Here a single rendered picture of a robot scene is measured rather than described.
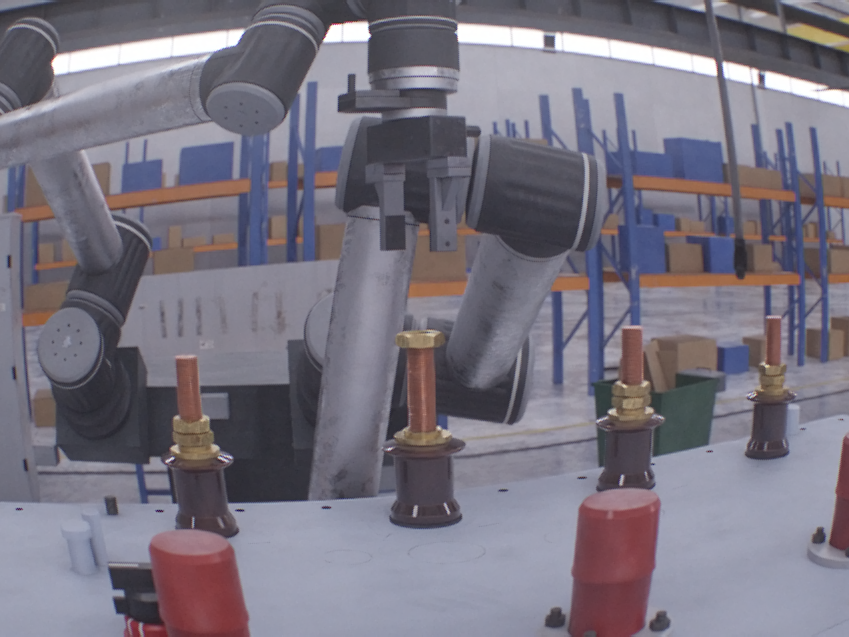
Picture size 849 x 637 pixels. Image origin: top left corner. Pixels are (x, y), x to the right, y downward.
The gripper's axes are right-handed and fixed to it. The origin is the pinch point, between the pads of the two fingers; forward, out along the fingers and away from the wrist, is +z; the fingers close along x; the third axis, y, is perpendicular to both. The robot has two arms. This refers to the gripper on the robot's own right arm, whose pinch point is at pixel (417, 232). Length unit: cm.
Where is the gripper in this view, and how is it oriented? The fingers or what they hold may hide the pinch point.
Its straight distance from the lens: 115.8
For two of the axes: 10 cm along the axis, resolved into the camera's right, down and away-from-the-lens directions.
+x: -5.8, -0.8, 8.1
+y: 8.1, -0.9, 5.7
